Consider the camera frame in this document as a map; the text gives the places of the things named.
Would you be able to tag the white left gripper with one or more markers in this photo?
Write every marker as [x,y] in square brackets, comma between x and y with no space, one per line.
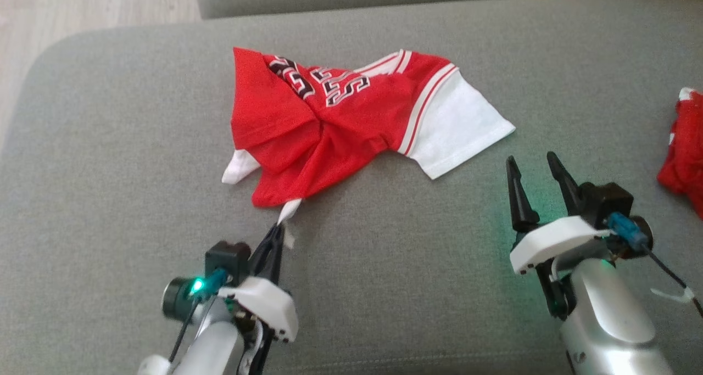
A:
[269,303]

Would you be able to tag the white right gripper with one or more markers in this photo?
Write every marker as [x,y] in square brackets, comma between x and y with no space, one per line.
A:
[554,240]

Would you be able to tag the red and white jersey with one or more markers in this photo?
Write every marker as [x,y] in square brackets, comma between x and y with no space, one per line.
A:
[329,122]

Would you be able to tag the red shorts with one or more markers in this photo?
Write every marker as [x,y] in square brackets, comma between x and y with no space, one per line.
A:
[686,150]

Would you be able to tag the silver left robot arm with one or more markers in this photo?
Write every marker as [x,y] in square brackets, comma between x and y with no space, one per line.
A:
[208,347]

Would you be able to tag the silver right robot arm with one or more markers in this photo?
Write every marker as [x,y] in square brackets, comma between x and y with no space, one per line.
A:
[609,320]

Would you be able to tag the grey sofa chaise seat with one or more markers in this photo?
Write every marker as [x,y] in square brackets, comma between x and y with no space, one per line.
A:
[384,287]

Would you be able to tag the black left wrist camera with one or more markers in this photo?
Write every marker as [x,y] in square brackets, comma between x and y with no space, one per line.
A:
[219,265]

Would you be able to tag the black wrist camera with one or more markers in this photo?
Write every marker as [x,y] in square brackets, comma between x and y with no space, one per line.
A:
[219,265]
[609,210]

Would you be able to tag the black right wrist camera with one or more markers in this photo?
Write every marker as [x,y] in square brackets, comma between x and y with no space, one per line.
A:
[609,210]

